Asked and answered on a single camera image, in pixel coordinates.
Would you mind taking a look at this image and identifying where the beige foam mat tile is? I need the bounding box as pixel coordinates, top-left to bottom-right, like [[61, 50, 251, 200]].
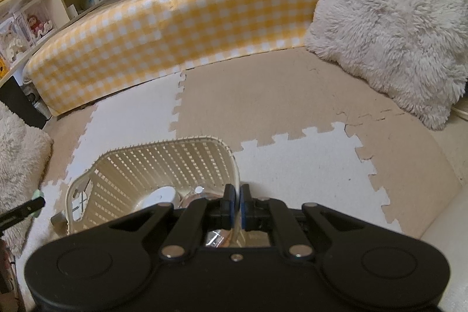
[[43, 106, 100, 188], [345, 110, 462, 237], [172, 47, 406, 152]]

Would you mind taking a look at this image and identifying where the doll in clear case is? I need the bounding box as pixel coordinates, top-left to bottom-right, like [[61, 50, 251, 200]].
[[20, 7, 56, 44]]

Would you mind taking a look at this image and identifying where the cream woven plastic basket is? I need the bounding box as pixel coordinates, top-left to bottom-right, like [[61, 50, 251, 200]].
[[66, 137, 241, 247]]

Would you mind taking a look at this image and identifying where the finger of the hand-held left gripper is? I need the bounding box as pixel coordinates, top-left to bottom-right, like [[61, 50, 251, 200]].
[[0, 189, 46, 229]]

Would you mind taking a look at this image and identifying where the plush toy in clear case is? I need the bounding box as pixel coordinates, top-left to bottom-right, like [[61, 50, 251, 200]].
[[0, 20, 29, 62]]

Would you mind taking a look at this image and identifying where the black box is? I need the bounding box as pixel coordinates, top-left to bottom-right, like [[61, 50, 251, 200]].
[[0, 76, 48, 130]]

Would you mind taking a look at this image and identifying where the white foam mat tile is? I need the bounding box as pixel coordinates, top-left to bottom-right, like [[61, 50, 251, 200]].
[[16, 178, 74, 261], [69, 73, 188, 183], [234, 121, 393, 234]]

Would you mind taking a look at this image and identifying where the white round dish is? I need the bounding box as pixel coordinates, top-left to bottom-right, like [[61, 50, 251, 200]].
[[137, 186, 180, 212]]

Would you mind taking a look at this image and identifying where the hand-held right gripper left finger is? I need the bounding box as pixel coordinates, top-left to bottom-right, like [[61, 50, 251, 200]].
[[109, 184, 235, 258]]

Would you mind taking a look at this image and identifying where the white fluffy pillow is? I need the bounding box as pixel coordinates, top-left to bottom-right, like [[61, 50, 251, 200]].
[[303, 0, 468, 130]]

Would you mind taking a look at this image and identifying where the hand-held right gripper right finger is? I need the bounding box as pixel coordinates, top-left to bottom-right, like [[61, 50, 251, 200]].
[[240, 184, 367, 258]]

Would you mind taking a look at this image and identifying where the yellow checked mattress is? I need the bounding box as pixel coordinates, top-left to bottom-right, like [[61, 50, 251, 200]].
[[22, 0, 331, 117]]

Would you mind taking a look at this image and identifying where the clear plastic box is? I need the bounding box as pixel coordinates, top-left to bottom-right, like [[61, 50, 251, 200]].
[[179, 182, 273, 247]]

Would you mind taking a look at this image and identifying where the fluffy beige cushion left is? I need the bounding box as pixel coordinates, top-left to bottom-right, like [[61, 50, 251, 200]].
[[0, 102, 55, 258]]

